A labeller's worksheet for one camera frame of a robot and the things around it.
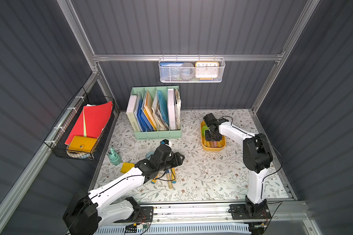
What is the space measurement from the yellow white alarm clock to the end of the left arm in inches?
20.3

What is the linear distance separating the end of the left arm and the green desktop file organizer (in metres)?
0.35

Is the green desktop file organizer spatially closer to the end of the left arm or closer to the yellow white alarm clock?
the yellow white alarm clock

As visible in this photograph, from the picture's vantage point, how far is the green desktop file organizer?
909 mm

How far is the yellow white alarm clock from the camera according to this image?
0.90 m

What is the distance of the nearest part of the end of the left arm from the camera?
564 mm

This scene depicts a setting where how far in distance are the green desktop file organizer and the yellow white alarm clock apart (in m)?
0.18

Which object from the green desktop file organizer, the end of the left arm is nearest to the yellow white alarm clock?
the green desktop file organizer
